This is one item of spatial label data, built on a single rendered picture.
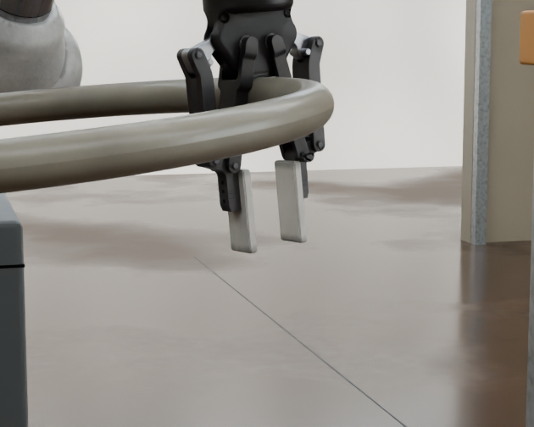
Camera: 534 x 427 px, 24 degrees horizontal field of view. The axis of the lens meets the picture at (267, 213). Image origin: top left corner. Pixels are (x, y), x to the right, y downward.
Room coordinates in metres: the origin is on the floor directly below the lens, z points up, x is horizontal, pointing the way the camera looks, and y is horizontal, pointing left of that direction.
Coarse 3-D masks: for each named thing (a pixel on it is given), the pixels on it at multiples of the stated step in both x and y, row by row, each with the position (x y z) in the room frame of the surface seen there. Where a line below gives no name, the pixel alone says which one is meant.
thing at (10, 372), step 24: (0, 216) 1.65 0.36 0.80; (0, 240) 1.60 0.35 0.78; (0, 264) 1.60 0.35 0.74; (24, 264) 1.61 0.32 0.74; (0, 288) 1.60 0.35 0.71; (24, 288) 1.62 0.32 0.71; (0, 312) 1.60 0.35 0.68; (24, 312) 1.62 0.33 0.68; (0, 336) 1.60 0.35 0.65; (24, 336) 1.61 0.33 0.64; (0, 360) 1.60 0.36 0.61; (24, 360) 1.61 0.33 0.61; (0, 384) 1.60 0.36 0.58; (24, 384) 1.61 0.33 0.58; (0, 408) 1.60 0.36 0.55; (24, 408) 1.61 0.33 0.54
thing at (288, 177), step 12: (276, 168) 1.06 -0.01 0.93; (288, 168) 1.04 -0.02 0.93; (300, 168) 1.04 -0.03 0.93; (276, 180) 1.06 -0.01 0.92; (288, 180) 1.05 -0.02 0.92; (300, 180) 1.04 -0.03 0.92; (288, 192) 1.05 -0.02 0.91; (300, 192) 1.04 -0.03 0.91; (288, 204) 1.05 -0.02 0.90; (300, 204) 1.04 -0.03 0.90; (288, 216) 1.05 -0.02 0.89; (300, 216) 1.04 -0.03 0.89; (288, 228) 1.05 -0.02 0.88; (300, 228) 1.04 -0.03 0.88; (288, 240) 1.05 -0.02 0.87; (300, 240) 1.04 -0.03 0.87
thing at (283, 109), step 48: (0, 96) 1.12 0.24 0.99; (48, 96) 1.12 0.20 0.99; (96, 96) 1.11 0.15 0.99; (144, 96) 1.10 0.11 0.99; (288, 96) 0.80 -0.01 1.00; (0, 144) 0.67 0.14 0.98; (48, 144) 0.67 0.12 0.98; (96, 144) 0.68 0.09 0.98; (144, 144) 0.69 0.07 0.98; (192, 144) 0.71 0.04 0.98; (240, 144) 0.74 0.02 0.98; (0, 192) 0.67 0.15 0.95
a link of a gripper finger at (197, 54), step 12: (192, 48) 0.99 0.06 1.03; (180, 60) 1.00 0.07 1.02; (192, 60) 0.99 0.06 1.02; (204, 60) 0.99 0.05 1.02; (204, 72) 0.99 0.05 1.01; (192, 84) 1.00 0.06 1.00; (204, 84) 0.99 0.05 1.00; (192, 96) 1.00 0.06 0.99; (204, 96) 0.99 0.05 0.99; (192, 108) 1.01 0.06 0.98; (204, 108) 0.99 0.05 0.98; (216, 108) 1.00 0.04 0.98; (216, 168) 1.00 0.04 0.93
